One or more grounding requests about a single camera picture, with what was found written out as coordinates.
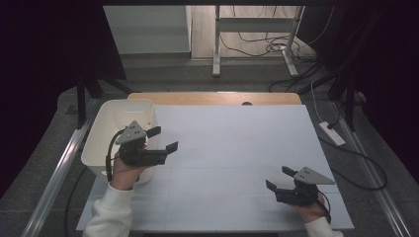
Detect black curved floor cable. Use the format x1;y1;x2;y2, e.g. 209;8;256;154
63;166;89;237

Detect person's right hand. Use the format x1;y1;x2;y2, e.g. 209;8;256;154
291;194;327;224

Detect white cabinet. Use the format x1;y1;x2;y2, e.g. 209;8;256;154
103;5;193;55

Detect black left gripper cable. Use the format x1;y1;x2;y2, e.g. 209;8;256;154
105;128;126;183

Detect person's left hand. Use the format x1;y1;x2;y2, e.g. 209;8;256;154
110;151;149;192

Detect white plastic bin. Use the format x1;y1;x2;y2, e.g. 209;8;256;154
80;99;160;186

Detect white board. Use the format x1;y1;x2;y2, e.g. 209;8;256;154
76;104;355;231

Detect black thick floor cables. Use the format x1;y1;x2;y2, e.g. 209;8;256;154
268;61;330;94

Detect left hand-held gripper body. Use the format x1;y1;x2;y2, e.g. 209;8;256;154
114;119;168;168

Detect white metal stand frame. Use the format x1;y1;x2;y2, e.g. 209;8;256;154
211;5;305;78

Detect dark curtain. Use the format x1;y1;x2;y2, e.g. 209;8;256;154
297;0;419;186
0;0;127;198

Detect black looped floor cable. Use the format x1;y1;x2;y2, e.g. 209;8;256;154
318;136;388;192

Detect black stand legs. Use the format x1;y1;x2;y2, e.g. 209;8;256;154
304;70;359;132
75;70;132;129

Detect white power strip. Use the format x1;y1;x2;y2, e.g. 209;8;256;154
318;120;347;147

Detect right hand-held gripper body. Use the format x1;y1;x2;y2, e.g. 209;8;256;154
275;166;336;207

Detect metal floor rail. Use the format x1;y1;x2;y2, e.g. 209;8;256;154
329;98;413;237
21;98;103;237

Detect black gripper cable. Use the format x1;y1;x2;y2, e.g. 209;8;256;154
105;128;126;183
316;190;332;224

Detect tangle of thin cables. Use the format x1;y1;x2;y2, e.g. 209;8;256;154
219;5;335;62

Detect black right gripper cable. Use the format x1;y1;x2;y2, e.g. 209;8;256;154
316;190;332;224

